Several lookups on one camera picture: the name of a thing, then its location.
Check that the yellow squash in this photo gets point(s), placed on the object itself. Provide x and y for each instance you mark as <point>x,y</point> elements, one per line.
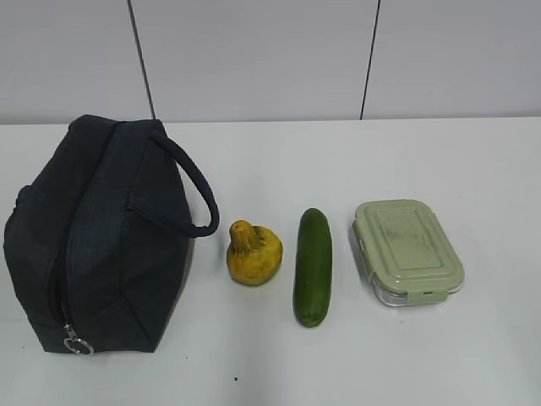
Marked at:
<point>254,254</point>

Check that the green cucumber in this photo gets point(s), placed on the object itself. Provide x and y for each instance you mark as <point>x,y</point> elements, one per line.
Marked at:
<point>313,269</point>

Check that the green lidded glass container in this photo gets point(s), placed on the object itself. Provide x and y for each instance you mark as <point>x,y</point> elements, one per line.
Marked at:
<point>406,254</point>

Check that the dark blue fabric bag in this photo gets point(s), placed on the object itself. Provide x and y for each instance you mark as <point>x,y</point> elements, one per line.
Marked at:
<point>98,244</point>

